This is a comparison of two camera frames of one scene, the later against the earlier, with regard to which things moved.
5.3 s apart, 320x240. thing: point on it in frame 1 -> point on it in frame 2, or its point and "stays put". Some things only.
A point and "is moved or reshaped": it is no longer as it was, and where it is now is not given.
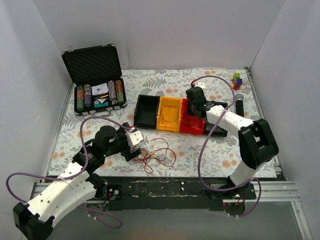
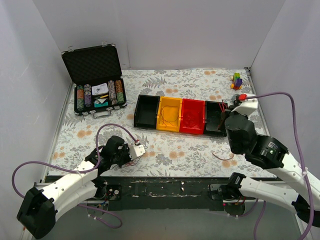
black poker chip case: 98,84 stays put
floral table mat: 164,154 stays put
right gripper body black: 195,109 -> 225,116
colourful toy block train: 237,83 stays put
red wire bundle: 165,156 is moved or reshaped
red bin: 192,124 stays put
